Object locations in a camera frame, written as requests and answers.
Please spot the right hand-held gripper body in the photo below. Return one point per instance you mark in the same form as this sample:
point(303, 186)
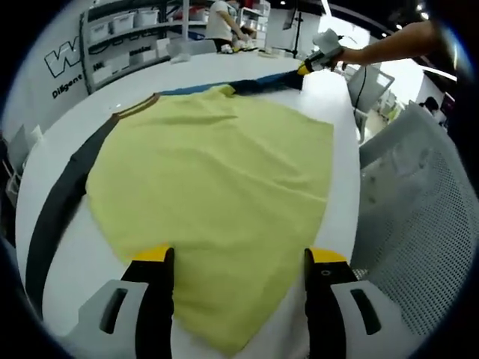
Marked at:
point(329, 45)

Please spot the grey office chair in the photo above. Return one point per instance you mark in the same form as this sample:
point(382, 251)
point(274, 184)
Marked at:
point(24, 149)

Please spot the yellow garment with dark sleeves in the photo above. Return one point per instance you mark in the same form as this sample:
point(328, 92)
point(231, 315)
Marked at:
point(209, 179)

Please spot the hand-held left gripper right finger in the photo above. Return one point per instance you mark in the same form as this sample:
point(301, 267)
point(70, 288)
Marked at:
point(329, 299)

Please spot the grey metal shelf unit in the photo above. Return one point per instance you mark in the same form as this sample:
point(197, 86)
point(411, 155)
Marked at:
point(149, 37)

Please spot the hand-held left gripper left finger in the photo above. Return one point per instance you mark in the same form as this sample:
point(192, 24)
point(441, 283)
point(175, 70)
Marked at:
point(149, 284)

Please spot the assorted small items pile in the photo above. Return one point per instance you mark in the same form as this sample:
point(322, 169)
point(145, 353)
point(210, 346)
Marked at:
point(239, 45)

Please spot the white mesh office chair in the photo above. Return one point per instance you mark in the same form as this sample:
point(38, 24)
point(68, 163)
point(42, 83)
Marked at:
point(423, 224)

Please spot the crumpled white cloth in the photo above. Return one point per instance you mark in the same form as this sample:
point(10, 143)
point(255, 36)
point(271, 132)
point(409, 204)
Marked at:
point(180, 58)

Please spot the black tripod stand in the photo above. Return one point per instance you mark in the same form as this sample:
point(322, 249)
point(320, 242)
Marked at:
point(296, 30)

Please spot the row of white storage bins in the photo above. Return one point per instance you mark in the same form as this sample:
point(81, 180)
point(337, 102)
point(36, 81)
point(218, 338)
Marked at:
point(123, 20)

